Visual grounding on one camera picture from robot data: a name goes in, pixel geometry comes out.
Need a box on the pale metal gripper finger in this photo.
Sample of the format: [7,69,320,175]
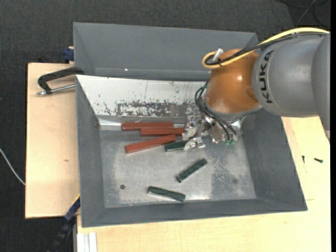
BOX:
[182,115,203,141]
[183,136,207,152]

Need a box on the pale wood board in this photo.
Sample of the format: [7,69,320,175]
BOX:
[25,62,82,219]

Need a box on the grey metal bin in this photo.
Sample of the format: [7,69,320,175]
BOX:
[72,22,308,228]

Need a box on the red-brown flat block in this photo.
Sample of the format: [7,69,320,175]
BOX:
[140,127,185,138]
[121,121,174,132]
[124,133,177,154]

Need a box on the dark green flat block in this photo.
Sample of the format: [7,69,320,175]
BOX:
[164,140,194,153]
[146,185,186,203]
[176,158,208,184]

